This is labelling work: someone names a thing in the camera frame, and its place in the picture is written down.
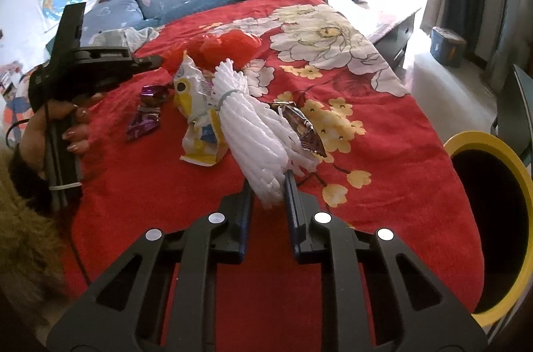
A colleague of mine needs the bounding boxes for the white foam net bundle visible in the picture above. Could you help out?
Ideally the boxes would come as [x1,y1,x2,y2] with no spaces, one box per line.
[212,59,319,208]

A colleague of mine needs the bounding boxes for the furry left sleeve forearm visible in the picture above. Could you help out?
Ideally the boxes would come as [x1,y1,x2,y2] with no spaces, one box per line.
[1,146,65,330]

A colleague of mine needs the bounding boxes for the yellow rimmed black trash bin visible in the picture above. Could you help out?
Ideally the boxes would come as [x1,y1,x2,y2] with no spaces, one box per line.
[444,131,532,329]

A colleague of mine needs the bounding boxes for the left hand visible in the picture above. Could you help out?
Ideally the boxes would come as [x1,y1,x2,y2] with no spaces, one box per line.
[19,93,104,178]

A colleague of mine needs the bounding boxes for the grey crumpled cloth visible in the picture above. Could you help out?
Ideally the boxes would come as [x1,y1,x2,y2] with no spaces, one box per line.
[89,27,160,53]

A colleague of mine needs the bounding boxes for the purple candy wrapper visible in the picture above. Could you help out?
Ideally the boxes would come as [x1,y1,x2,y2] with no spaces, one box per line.
[140,85,169,108]
[126,106,161,141]

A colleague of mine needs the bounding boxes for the yellow white snack packet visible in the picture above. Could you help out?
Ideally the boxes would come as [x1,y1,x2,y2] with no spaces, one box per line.
[173,52,229,167]

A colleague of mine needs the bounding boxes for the red plastic bag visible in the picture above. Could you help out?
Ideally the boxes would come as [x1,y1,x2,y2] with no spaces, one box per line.
[162,29,262,74]

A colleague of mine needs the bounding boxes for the shiny brown snack wrapper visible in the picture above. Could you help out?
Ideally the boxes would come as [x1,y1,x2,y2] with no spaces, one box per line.
[269,100,327,158]

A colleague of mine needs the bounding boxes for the red floral blanket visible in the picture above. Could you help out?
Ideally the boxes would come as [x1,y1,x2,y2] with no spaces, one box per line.
[47,0,487,351]

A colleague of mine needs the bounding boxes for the glass tv cabinet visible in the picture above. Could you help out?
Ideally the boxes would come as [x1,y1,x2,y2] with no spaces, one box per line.
[491,65,532,166]

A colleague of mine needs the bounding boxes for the dark coffee table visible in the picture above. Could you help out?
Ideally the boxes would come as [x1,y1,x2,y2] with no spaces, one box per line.
[328,0,421,71]

